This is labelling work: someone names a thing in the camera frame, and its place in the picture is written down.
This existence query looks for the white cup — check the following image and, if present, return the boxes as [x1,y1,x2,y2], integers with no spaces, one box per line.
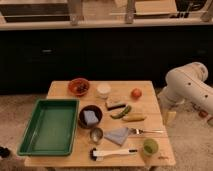
[97,83,111,99]

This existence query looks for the blue grey cloth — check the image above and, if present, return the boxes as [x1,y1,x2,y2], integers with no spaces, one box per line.
[104,127,129,146]

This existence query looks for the dark cabinet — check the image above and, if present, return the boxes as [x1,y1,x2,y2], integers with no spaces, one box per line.
[0,26,213,94]

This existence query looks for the orange bowl with dark items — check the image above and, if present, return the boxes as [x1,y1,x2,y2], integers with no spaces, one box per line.
[68,78,90,96]

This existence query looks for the wooden table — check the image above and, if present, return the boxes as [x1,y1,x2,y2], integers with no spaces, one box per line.
[25,81,176,168]

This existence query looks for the green pepper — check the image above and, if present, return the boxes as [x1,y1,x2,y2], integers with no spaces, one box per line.
[110,105,132,119]

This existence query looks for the blue sponge in bowl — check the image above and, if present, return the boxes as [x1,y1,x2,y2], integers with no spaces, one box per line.
[83,110,98,125]

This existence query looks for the green plastic cup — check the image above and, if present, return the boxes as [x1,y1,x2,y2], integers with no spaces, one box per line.
[143,138,159,157]

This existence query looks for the black and tan sponge block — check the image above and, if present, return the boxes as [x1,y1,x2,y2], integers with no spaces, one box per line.
[105,99,126,111]

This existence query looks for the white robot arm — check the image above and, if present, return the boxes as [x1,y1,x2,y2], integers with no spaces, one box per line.
[158,62,213,125]

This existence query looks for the metal fork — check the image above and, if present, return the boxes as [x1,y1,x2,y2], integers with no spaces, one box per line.
[130,128,164,135]

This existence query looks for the green plastic tray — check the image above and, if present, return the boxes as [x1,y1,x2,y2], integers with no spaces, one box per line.
[17,99,79,156]

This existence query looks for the small metal cup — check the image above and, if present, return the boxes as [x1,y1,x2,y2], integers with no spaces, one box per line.
[90,127,103,144]

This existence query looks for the white handled black brush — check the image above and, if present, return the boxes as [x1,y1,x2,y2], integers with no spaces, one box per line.
[89,148,138,161]

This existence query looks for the dark brown bowl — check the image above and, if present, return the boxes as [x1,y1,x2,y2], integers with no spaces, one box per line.
[79,105,102,129]

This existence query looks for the black object on floor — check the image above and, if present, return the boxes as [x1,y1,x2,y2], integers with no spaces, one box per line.
[0,146,10,158]

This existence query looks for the red tomato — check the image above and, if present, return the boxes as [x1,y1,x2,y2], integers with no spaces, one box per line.
[131,88,142,99]

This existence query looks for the yellow banana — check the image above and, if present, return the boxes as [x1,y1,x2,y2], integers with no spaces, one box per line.
[122,114,146,122]

